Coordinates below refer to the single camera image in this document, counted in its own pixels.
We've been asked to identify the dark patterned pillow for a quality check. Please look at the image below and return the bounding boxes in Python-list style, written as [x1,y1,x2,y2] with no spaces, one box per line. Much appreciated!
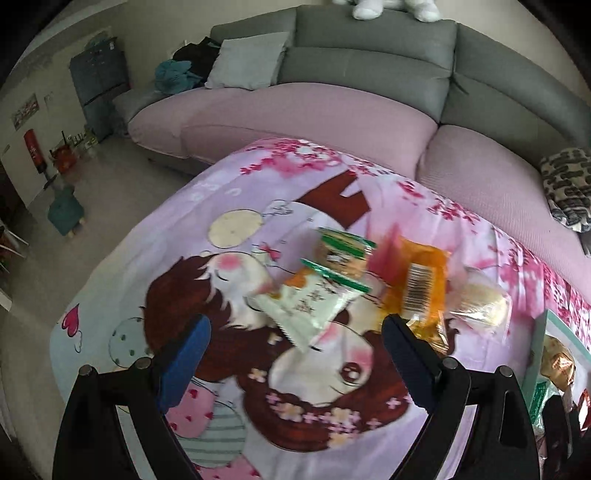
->
[539,148,591,232]

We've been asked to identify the white tray teal rim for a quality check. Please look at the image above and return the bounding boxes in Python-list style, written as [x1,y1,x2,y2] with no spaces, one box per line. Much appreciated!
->
[522,308,591,462]

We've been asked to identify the light grey pillow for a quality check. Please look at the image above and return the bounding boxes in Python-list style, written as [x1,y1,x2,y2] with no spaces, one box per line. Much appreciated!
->
[205,31,291,90]

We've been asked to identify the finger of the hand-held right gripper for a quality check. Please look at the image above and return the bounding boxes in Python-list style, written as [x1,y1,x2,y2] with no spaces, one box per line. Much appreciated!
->
[540,390,591,467]

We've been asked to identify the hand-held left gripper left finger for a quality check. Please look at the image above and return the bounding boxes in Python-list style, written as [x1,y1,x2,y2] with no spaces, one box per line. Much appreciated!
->
[52,314,213,480]

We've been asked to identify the teal cloth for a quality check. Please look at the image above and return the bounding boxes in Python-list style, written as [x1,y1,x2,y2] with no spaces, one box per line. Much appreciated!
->
[154,60,204,95]

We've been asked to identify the pink red snack packet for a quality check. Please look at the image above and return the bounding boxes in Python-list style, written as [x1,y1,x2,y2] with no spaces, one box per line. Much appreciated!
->
[367,224,402,282]

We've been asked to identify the green white snack packet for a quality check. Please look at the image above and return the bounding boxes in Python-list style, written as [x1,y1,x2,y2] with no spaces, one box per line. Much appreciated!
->
[249,258,372,354]

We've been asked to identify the wall poster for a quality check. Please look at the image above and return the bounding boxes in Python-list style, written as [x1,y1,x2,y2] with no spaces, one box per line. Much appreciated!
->
[11,93,40,129]

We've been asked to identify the dark clothes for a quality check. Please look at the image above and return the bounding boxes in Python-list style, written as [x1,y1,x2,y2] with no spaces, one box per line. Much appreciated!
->
[173,39,222,70]

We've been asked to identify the orange white snack packet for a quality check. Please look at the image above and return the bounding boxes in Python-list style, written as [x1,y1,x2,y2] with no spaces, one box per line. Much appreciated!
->
[540,335,578,393]

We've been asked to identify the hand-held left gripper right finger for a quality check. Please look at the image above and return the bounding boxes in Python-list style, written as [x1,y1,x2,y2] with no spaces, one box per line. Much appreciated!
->
[381,313,541,480]

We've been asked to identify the pink sofa cover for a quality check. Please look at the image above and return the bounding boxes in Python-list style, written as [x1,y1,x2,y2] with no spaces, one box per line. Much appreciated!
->
[127,83,591,296]

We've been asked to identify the grey refrigerator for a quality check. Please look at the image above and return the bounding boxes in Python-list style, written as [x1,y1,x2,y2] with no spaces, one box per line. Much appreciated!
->
[69,37,130,139]

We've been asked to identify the grey sofa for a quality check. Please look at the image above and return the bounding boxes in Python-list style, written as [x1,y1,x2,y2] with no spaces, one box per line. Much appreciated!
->
[113,4,591,259]

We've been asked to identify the red fire extinguisher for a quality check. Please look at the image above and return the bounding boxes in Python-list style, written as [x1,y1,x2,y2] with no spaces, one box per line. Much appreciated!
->
[23,129,47,174]

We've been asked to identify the clear wrapped cream pastry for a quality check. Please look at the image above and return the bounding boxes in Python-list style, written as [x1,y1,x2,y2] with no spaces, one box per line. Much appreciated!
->
[445,268,511,337]

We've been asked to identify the green edged biscuit packet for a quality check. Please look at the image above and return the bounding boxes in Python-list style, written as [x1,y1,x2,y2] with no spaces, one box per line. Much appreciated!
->
[314,227,377,278]

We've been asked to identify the pink printed blanket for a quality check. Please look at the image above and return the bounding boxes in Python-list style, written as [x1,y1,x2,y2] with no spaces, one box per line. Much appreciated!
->
[48,136,591,480]

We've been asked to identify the red basket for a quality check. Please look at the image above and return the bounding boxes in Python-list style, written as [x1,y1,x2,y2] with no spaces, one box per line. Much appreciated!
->
[48,143,79,174]

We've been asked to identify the grey white plush toy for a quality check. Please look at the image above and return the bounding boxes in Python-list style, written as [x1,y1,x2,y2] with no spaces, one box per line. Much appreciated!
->
[332,0,441,23]

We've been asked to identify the teal stool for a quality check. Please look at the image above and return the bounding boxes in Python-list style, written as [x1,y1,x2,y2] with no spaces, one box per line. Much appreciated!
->
[47,185,88,241]

